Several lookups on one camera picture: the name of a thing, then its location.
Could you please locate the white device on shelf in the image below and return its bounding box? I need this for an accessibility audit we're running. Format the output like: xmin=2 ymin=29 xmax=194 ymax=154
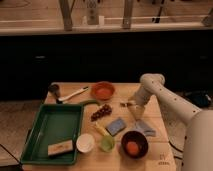
xmin=83 ymin=0 xmax=102 ymax=25

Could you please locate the blue sponge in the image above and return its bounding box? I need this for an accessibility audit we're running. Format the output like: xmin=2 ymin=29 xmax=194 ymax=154
xmin=106 ymin=118 xmax=126 ymax=136

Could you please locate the metal fork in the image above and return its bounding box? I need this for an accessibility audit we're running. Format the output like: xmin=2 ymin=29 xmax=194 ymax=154
xmin=120 ymin=102 xmax=131 ymax=107

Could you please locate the white plastic cup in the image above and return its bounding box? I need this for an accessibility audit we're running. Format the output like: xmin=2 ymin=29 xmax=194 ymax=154
xmin=76 ymin=133 xmax=95 ymax=153

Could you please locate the green plastic cup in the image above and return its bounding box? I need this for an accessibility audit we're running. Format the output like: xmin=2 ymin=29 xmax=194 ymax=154
xmin=100 ymin=136 xmax=115 ymax=152

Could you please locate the green plastic tray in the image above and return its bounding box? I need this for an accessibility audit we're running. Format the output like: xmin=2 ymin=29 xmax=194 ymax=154
xmin=20 ymin=104 xmax=84 ymax=165

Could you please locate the black cable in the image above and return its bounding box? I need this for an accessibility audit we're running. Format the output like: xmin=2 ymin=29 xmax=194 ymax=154
xmin=167 ymin=133 xmax=184 ymax=158

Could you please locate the orange ball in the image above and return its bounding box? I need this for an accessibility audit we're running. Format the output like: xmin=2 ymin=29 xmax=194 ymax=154
xmin=126 ymin=141 xmax=139 ymax=156

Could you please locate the orange bowl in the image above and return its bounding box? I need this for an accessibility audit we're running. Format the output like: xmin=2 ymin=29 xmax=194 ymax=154
xmin=91 ymin=81 xmax=115 ymax=101

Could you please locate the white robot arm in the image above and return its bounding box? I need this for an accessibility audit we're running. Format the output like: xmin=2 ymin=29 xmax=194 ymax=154
xmin=128 ymin=73 xmax=213 ymax=171

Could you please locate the blue-grey cloth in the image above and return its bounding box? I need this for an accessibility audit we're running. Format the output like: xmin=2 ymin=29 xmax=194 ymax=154
xmin=134 ymin=120 xmax=156 ymax=137

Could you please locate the wooden block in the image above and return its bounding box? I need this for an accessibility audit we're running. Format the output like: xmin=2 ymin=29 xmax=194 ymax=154
xmin=48 ymin=140 xmax=73 ymax=156

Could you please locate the white-handled brush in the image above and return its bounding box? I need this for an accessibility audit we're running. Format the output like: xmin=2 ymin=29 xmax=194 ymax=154
xmin=48 ymin=84 xmax=89 ymax=104

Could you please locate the dark bowl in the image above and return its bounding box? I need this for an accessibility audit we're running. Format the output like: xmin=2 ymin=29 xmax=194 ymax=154
xmin=121 ymin=131 xmax=149 ymax=159

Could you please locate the bunch of dark grapes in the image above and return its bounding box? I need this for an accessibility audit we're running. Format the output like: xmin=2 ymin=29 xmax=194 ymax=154
xmin=91 ymin=104 xmax=112 ymax=121

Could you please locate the green curved vegetable toy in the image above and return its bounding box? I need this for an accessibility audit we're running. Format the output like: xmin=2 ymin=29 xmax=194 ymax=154
xmin=79 ymin=100 xmax=100 ymax=106

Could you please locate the yellow banana toy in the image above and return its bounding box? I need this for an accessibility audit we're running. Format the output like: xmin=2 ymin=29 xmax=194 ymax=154
xmin=94 ymin=122 xmax=109 ymax=136

